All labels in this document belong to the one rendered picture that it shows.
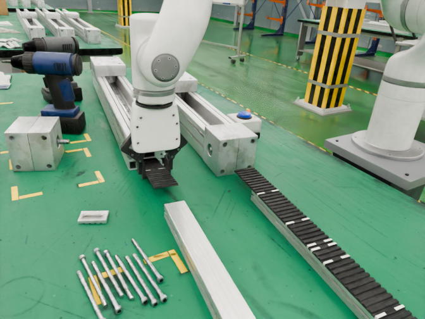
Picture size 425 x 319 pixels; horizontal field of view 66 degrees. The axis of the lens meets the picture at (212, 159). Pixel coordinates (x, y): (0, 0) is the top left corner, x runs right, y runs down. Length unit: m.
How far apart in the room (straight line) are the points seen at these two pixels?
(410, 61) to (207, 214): 0.61
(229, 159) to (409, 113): 0.49
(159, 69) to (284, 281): 0.39
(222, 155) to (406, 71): 0.50
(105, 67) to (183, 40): 0.77
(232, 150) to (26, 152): 0.46
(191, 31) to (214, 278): 0.38
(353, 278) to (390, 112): 0.55
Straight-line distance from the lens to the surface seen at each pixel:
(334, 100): 4.14
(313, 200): 0.76
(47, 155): 0.83
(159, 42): 0.56
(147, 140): 0.69
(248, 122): 0.97
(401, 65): 0.97
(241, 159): 0.79
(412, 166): 0.99
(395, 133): 1.00
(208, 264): 0.51
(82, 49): 2.41
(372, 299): 0.54
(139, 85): 0.65
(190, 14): 0.57
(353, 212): 0.76
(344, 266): 0.57
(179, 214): 0.60
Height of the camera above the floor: 1.17
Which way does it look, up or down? 27 degrees down
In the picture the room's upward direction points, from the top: 4 degrees clockwise
